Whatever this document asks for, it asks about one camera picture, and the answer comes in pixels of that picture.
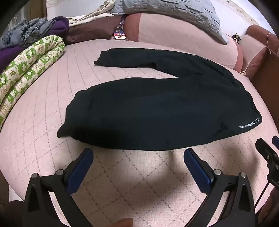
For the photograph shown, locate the black pants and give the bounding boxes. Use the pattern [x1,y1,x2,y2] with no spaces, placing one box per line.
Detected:
[57,48,262,151]

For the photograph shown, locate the person left hand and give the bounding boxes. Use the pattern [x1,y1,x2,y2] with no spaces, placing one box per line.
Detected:
[111,218,133,227]

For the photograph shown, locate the pink brown cushion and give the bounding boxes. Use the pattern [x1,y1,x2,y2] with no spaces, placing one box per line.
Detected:
[239,25,278,80]

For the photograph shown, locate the green patterned quilt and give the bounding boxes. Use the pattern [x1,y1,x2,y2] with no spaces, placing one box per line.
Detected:
[1,35,65,125]

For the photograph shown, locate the grey quilted blanket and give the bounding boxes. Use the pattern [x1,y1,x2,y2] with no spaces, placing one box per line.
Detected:
[111,0,228,45]

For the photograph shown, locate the pink bolster pillow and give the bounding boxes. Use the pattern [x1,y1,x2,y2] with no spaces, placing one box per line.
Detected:
[123,13,243,72]

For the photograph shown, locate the blue denim jeans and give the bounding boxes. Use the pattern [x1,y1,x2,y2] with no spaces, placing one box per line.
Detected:
[1,17,55,50]

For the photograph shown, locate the purple garment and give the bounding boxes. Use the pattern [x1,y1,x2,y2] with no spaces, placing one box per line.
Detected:
[1,16,70,71]

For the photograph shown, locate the red blue small package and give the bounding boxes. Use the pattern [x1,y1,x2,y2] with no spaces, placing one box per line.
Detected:
[113,29,126,40]

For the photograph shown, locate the dark brown blanket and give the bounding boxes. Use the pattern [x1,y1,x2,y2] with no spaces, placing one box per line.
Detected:
[64,16,122,45]

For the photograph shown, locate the cream blanket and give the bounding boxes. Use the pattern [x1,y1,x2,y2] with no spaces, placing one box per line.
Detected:
[67,0,116,27]

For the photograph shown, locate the black cable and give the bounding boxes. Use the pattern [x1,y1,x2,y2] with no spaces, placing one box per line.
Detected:
[253,176,273,212]

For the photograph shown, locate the brown wooden bed frame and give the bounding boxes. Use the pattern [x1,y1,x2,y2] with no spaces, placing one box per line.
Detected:
[250,32,279,140]

